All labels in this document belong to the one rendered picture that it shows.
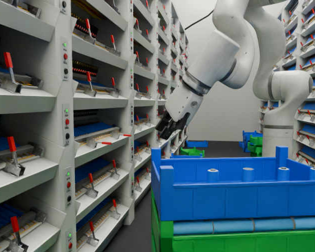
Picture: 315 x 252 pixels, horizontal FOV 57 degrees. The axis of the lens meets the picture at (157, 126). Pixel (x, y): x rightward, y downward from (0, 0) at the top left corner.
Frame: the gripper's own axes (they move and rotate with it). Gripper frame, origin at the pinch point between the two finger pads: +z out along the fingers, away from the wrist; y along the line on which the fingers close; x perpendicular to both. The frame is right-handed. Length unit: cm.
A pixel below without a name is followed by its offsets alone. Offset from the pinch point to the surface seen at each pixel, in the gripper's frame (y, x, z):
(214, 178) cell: -38.2, 14.2, -13.1
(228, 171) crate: -27.3, -1.0, -8.8
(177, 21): 264, -119, -14
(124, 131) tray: 54, -19, 35
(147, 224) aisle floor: 26, -46, 69
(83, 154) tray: 11.8, 13.3, 25.1
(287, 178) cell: -40.9, 3.8, -18.8
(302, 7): 152, -160, -86
